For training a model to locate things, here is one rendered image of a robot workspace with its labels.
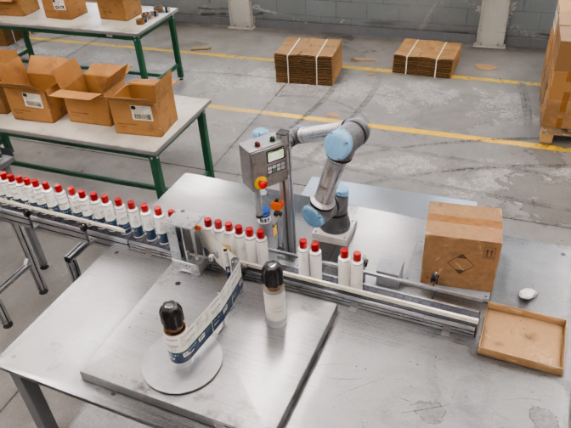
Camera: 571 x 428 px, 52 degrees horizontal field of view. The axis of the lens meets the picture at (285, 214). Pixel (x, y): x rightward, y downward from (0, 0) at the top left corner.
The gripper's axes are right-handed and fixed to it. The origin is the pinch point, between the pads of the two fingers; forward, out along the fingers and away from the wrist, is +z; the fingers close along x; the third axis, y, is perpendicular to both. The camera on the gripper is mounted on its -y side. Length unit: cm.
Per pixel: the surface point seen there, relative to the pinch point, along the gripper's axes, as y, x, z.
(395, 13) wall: -36, 501, 71
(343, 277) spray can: 54, -43, 4
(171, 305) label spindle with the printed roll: 7, -98, -18
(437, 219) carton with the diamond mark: 87, -14, -12
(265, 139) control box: 17, -28, -48
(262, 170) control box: 18, -36, -38
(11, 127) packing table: -216, 57, 22
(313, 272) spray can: 41, -42, 5
